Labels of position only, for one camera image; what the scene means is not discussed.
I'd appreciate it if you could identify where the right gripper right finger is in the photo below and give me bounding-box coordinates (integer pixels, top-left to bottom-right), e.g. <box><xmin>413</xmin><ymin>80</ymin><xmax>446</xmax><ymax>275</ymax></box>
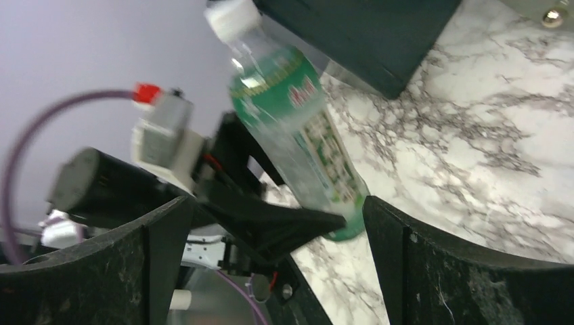
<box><xmin>363</xmin><ymin>196</ymin><xmax>573</xmax><ymax>324</ymax></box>

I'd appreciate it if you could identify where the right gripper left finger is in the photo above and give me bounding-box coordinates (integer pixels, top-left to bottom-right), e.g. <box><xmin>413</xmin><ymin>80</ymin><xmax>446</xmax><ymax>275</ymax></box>
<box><xmin>1</xmin><ymin>197</ymin><xmax>195</xmax><ymax>324</ymax></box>

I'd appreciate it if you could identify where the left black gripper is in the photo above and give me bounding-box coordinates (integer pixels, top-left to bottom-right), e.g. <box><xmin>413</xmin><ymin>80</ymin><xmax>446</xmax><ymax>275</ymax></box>
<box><xmin>192</xmin><ymin>112</ymin><xmax>347</xmax><ymax>276</ymax></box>

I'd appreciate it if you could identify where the green label clear bottle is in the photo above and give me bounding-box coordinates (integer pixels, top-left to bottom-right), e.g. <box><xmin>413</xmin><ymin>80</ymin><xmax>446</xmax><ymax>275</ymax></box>
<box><xmin>204</xmin><ymin>1</ymin><xmax>369</xmax><ymax>242</ymax></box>

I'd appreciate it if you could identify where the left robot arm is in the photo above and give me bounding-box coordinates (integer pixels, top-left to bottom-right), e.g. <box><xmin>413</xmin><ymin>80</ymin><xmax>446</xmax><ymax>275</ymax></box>
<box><xmin>47</xmin><ymin>112</ymin><xmax>346</xmax><ymax>276</ymax></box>

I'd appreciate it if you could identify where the dark green plastic bin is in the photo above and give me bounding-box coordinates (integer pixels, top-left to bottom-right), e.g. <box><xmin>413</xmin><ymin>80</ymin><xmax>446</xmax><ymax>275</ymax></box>
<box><xmin>255</xmin><ymin>0</ymin><xmax>461</xmax><ymax>100</ymax></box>

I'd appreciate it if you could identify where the round pastel drawer cabinet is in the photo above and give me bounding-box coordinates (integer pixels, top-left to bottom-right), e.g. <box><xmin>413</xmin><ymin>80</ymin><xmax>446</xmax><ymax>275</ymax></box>
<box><xmin>501</xmin><ymin>0</ymin><xmax>573</xmax><ymax>32</ymax></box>

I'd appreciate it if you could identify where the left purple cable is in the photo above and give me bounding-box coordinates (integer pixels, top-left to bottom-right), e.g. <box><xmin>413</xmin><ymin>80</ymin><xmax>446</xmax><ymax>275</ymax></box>
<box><xmin>0</xmin><ymin>89</ymin><xmax>140</xmax><ymax>265</ymax></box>

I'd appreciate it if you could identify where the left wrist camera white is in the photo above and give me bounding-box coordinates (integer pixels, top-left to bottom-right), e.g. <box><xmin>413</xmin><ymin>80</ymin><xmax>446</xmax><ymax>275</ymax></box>
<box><xmin>131</xmin><ymin>83</ymin><xmax>206</xmax><ymax>194</ymax></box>

